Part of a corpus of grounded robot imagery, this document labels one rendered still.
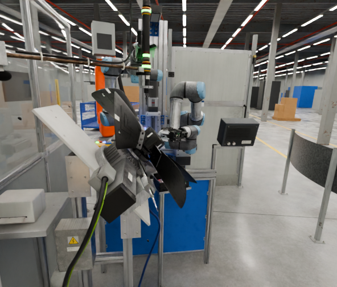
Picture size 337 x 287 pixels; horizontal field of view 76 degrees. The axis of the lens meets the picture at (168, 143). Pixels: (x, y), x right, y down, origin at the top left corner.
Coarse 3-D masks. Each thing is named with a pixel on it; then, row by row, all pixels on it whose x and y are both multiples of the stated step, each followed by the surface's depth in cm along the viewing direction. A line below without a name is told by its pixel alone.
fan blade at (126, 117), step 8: (120, 104) 80; (120, 112) 79; (128, 112) 86; (120, 120) 78; (128, 120) 84; (136, 120) 92; (120, 128) 78; (128, 128) 84; (136, 128) 91; (120, 136) 77; (128, 136) 85; (136, 136) 92; (120, 144) 77; (128, 144) 85; (136, 144) 94
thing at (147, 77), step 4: (144, 0) 99; (148, 0) 99; (144, 4) 100; (148, 4) 100; (148, 72) 107; (148, 76) 107; (148, 80) 108; (148, 84) 109; (144, 88) 109; (148, 88) 109; (144, 92) 110; (148, 92) 110
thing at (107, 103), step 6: (102, 90) 106; (114, 90) 113; (120, 90) 117; (96, 96) 102; (102, 96) 104; (108, 96) 107; (120, 96) 112; (102, 102) 103; (108, 102) 105; (126, 102) 113; (108, 108) 103; (132, 108) 113; (138, 120) 111
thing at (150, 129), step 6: (150, 126) 106; (150, 132) 102; (156, 132) 112; (144, 138) 102; (150, 138) 101; (156, 138) 101; (144, 144) 102; (150, 144) 102; (156, 144) 102; (162, 144) 104; (138, 150) 101; (144, 150) 103; (150, 150) 103; (144, 156) 102
